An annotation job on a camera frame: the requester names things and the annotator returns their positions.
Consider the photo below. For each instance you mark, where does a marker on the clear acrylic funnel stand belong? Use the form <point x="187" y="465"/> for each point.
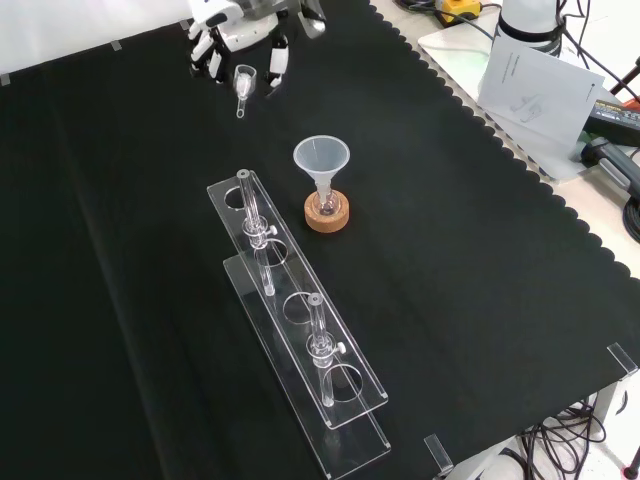
<point x="300" y="310"/>

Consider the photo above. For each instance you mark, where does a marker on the clear cloth clip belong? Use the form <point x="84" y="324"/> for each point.
<point x="437" y="452"/>
<point x="622" y="357"/>
<point x="186" y="25"/>
<point x="115" y="46"/>
<point x="5" y="80"/>

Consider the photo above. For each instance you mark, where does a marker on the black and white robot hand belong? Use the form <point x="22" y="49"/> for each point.
<point x="240" y="35"/>

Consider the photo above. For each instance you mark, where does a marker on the small glass round-bottom flask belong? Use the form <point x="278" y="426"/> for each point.
<point x="326" y="202"/>

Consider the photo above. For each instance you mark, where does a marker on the translucent plastic funnel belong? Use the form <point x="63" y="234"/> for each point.
<point x="320" y="160"/>

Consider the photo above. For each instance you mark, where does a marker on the yellow stop button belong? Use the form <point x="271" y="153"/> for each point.
<point x="457" y="9"/>

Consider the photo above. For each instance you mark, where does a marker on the clear glass weighing funnel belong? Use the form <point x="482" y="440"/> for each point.
<point x="244" y="80"/>

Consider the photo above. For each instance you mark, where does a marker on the black power adapter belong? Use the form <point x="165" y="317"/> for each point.
<point x="617" y="117"/>

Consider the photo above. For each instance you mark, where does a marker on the black bench cloth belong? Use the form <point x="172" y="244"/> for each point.
<point x="150" y="250"/>

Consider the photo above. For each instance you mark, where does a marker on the white paper booklet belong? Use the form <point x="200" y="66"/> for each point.
<point x="535" y="90"/>

